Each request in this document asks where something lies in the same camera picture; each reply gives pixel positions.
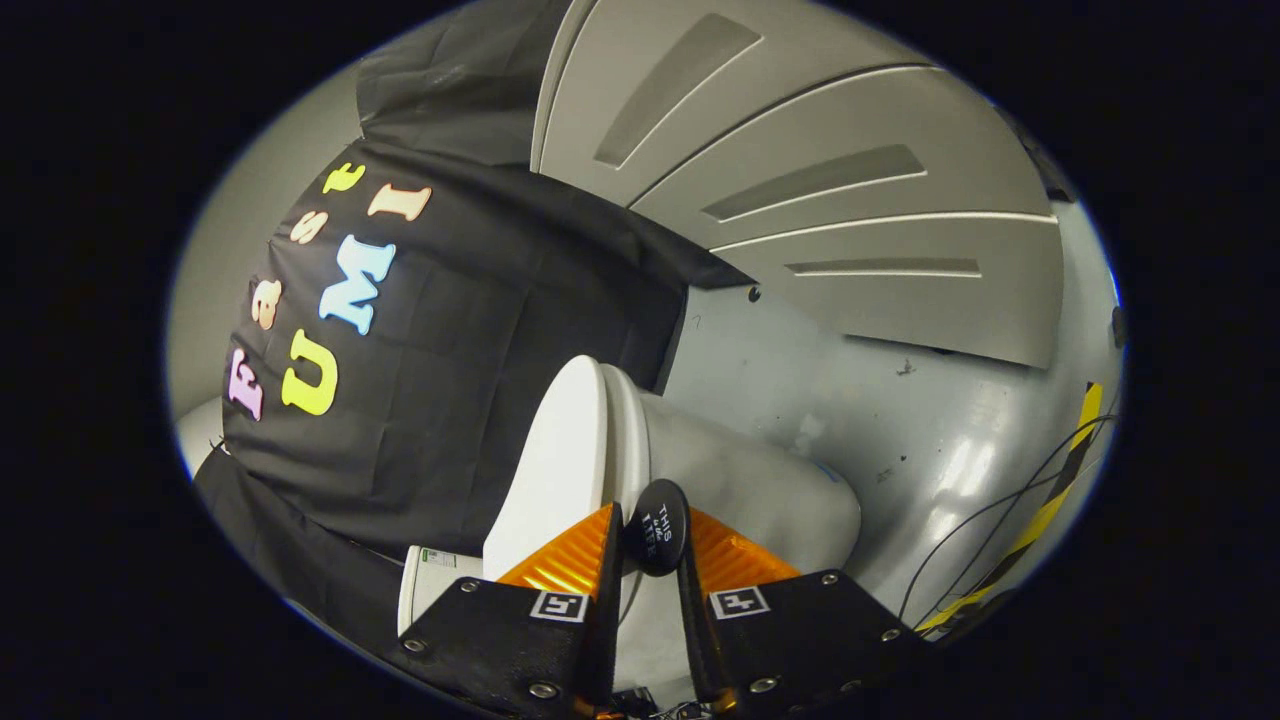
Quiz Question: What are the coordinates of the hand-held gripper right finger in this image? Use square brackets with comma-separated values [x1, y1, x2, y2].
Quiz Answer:
[678, 507, 931, 713]

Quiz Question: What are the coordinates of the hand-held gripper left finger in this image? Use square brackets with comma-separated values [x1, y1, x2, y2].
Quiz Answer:
[397, 503, 626, 719]

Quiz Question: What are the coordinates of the white toilet lid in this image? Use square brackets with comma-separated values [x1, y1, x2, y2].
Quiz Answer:
[483, 355, 613, 583]

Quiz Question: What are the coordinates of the black lid lifter handle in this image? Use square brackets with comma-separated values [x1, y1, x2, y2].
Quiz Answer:
[625, 479, 690, 577]

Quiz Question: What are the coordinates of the black backdrop cloth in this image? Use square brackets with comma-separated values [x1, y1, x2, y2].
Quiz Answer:
[192, 0, 756, 691]

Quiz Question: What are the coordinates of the yellow black hazard tape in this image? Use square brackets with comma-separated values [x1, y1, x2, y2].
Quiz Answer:
[915, 382, 1104, 637]

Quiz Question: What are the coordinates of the thin black floor cable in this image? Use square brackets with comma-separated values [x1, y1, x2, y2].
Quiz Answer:
[897, 413, 1121, 623]

